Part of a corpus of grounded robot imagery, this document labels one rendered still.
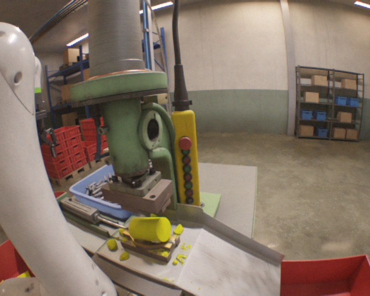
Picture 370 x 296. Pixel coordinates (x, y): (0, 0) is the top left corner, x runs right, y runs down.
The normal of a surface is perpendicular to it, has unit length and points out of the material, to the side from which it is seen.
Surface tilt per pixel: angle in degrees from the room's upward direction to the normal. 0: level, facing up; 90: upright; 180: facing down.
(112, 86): 90
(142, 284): 0
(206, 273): 30
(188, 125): 85
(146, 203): 90
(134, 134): 90
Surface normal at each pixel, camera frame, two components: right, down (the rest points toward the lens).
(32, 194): 0.96, 0.04
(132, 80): 0.55, 0.23
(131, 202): -0.36, 0.33
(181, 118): 0.03, 0.24
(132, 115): 0.75, 0.16
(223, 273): 0.40, -0.79
